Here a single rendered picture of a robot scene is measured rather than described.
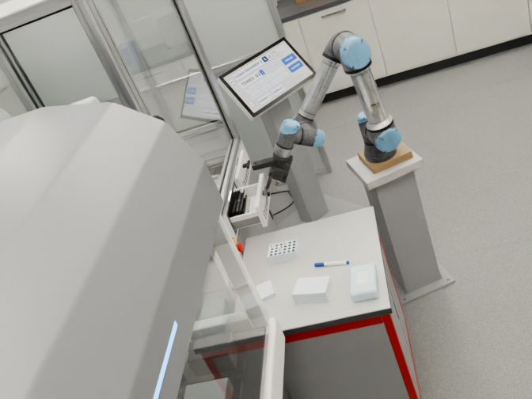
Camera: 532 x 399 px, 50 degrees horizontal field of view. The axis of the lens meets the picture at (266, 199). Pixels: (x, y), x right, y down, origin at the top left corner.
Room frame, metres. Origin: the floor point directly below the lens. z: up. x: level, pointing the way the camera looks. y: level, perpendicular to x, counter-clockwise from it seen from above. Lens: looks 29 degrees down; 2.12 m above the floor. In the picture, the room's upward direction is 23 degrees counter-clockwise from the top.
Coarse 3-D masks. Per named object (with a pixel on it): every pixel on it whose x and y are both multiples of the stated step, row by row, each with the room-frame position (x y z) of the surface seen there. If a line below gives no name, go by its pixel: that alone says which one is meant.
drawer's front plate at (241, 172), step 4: (244, 152) 2.70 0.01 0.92; (240, 156) 2.65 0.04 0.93; (244, 156) 2.67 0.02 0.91; (240, 160) 2.61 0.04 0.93; (244, 160) 2.64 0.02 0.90; (248, 160) 2.71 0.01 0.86; (240, 164) 2.57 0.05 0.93; (240, 168) 2.53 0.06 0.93; (244, 168) 2.59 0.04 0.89; (236, 172) 2.50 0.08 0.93; (240, 172) 2.50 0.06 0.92; (244, 172) 2.56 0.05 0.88; (236, 176) 2.46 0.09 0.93; (240, 176) 2.48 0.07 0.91; (244, 176) 2.54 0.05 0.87; (248, 176) 2.60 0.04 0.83; (236, 180) 2.45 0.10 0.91; (240, 180) 2.45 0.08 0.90; (244, 180) 2.51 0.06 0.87; (248, 180) 2.57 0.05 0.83; (240, 184) 2.44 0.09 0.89; (244, 184) 2.48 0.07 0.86; (248, 184) 2.54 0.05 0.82
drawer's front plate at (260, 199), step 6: (264, 180) 2.36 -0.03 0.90; (258, 186) 2.27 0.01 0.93; (258, 192) 2.22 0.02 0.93; (258, 198) 2.17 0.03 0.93; (264, 198) 2.24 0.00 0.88; (258, 204) 2.12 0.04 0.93; (264, 204) 2.20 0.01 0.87; (258, 210) 2.11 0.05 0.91; (264, 210) 2.17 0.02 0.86; (258, 216) 2.11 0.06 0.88; (264, 216) 2.13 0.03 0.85; (264, 222) 2.11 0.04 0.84
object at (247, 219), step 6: (246, 186) 2.39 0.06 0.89; (252, 186) 2.37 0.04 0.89; (246, 192) 2.38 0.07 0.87; (252, 192) 2.38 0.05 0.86; (252, 198) 2.36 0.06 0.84; (246, 204) 2.33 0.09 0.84; (252, 204) 2.31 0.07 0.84; (246, 210) 2.28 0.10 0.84; (252, 210) 2.26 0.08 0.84; (234, 216) 2.17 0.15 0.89; (240, 216) 2.15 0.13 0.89; (246, 216) 2.14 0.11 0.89; (252, 216) 2.14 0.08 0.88; (234, 222) 2.16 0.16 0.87; (240, 222) 2.15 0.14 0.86; (246, 222) 2.14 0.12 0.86; (252, 222) 2.14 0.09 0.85; (258, 222) 2.13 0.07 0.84; (234, 228) 2.16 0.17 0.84; (240, 228) 2.16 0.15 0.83
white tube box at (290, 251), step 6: (294, 240) 1.96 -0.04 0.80; (270, 246) 1.99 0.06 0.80; (276, 246) 1.97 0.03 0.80; (282, 246) 1.96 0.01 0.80; (288, 246) 1.95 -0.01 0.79; (294, 246) 1.92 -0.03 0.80; (270, 252) 1.95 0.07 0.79; (276, 252) 1.94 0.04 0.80; (282, 252) 1.92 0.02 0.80; (288, 252) 1.91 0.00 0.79; (294, 252) 1.89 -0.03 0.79; (270, 258) 1.92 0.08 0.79; (276, 258) 1.91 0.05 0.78; (282, 258) 1.91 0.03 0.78; (288, 258) 1.90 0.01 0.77; (294, 258) 1.89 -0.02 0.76
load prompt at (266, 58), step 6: (264, 54) 3.30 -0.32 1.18; (270, 54) 3.31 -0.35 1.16; (258, 60) 3.27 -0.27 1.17; (264, 60) 3.27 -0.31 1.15; (270, 60) 3.27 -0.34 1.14; (246, 66) 3.23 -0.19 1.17; (252, 66) 3.23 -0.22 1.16; (258, 66) 3.23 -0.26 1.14; (240, 72) 3.20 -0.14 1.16; (246, 72) 3.20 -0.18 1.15; (234, 78) 3.16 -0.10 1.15; (240, 78) 3.17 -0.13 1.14
